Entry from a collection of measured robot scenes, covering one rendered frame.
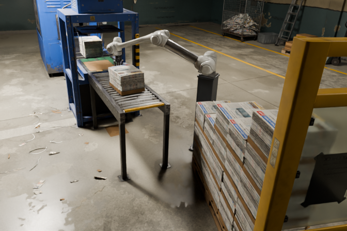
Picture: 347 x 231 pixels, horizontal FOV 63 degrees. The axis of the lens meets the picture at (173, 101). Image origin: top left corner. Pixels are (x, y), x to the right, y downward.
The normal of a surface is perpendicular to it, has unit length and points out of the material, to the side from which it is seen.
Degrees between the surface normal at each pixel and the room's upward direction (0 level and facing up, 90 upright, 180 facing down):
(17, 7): 90
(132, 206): 0
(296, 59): 90
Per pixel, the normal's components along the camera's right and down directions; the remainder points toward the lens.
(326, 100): 0.19, 0.41
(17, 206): 0.04, -0.91
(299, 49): -0.98, 0.04
